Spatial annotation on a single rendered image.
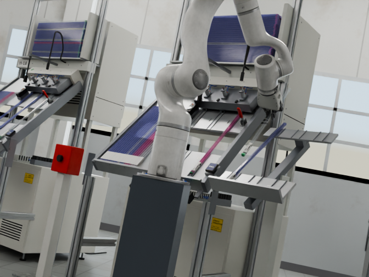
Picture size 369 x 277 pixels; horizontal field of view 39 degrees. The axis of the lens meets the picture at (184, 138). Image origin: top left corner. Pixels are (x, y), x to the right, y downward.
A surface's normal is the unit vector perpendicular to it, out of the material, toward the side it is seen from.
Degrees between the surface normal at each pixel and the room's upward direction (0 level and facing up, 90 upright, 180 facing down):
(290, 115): 90
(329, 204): 90
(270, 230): 90
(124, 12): 90
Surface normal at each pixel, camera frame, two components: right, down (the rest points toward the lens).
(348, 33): -0.15, -0.11
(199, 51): 0.49, -0.40
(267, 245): -0.65, -0.18
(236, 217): 0.80, 0.11
